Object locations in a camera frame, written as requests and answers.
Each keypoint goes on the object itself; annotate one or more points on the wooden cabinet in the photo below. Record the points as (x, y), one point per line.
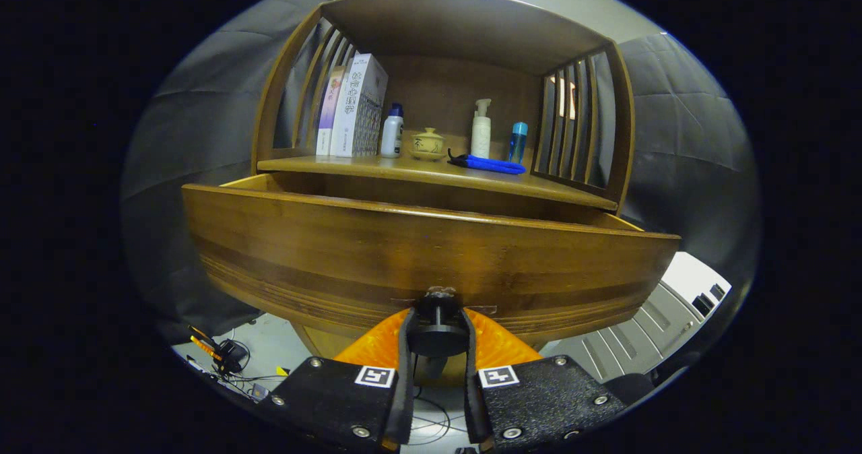
(458, 29)

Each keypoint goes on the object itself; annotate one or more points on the orange hand tool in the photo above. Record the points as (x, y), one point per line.
(202, 343)

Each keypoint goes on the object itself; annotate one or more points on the yellow lidded teacup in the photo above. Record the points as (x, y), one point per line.
(427, 144)

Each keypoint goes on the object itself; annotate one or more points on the white pump bottle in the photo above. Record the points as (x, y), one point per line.
(481, 134)

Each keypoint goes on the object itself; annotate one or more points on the black drawer knob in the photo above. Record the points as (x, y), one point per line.
(438, 333)

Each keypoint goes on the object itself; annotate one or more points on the white side cabinet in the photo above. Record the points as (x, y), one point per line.
(633, 339)

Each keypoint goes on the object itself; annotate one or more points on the wooden drawer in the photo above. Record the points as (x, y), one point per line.
(404, 252)

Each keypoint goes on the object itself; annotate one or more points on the white bottle with blue cap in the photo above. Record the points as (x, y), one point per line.
(392, 134)

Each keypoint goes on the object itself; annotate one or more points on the blue transparent bottle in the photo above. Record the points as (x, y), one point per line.
(517, 143)

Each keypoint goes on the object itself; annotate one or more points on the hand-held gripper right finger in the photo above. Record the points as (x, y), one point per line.
(471, 386)

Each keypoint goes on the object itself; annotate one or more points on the wooden countertop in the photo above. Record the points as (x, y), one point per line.
(431, 171)

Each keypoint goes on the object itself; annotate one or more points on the blue folded cloth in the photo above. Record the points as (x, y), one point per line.
(488, 164)

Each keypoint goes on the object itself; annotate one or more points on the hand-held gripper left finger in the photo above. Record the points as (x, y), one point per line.
(405, 386)

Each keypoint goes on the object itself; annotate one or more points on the small black device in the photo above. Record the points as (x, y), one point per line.
(230, 356)

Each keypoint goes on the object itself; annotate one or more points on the white book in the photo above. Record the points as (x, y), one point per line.
(357, 107)

